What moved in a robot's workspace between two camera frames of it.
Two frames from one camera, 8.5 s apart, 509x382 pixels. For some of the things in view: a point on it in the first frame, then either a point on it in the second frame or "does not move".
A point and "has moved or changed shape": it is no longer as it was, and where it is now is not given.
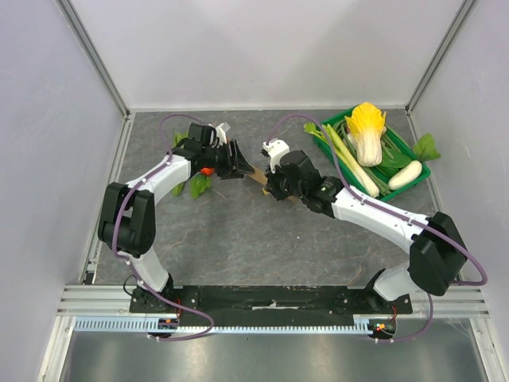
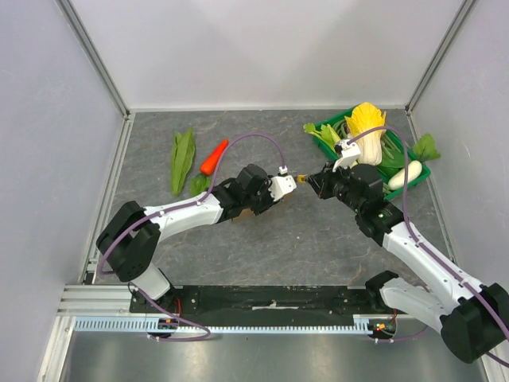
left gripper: [240, 162] → [269, 199]
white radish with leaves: [425, 150] does not move
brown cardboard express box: [260, 177] has moved or changed shape
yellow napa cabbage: [367, 126] does not move
